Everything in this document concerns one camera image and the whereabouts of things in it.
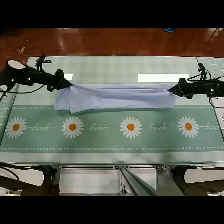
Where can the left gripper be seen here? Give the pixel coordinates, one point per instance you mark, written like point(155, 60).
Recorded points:
point(57, 81)

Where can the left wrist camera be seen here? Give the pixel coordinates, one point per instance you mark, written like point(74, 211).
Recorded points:
point(41, 62)

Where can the light blue shirt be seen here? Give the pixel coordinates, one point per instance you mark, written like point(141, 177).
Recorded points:
point(116, 98)

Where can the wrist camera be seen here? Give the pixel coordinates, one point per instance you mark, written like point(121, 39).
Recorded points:
point(41, 62)
point(202, 70)

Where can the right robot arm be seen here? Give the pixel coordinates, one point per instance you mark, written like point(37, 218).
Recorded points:
point(210, 87)

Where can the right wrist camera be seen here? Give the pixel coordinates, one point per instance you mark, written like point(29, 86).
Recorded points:
point(202, 70)

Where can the silver frame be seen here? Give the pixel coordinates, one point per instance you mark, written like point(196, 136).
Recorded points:
point(133, 180)

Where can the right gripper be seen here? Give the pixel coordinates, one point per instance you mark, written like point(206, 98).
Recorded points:
point(182, 88)

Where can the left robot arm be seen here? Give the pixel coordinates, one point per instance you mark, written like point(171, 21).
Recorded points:
point(23, 76)

